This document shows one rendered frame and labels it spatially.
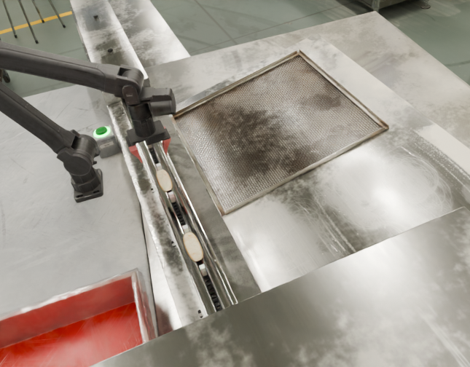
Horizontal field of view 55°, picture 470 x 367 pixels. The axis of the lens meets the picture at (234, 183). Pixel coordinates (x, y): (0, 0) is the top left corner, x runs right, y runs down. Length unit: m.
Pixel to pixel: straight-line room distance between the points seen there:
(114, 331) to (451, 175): 0.86
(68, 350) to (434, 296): 0.84
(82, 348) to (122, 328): 0.10
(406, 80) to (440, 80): 0.11
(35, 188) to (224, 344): 1.17
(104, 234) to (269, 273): 0.51
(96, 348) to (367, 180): 0.75
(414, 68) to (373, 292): 1.38
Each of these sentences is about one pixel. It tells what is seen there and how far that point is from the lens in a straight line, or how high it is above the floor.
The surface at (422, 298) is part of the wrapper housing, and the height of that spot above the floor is 1.30.
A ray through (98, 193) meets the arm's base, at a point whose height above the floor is 0.84.
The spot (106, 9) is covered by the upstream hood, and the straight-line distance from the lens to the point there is 2.43.
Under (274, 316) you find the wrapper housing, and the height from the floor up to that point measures 1.30.
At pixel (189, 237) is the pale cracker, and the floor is 0.86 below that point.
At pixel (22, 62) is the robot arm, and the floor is 1.27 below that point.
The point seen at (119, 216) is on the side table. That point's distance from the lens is 1.35.
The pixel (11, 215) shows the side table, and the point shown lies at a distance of 1.54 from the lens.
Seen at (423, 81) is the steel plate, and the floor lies 0.82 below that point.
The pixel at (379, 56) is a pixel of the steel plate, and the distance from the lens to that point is 1.90.
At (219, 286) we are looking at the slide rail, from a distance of 1.09.
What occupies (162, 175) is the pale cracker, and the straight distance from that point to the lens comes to 1.37.
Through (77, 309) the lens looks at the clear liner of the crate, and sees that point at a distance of 1.13.
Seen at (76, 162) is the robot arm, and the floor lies 0.97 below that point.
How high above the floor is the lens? 1.75
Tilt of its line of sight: 44 degrees down
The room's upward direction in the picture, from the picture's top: 10 degrees counter-clockwise
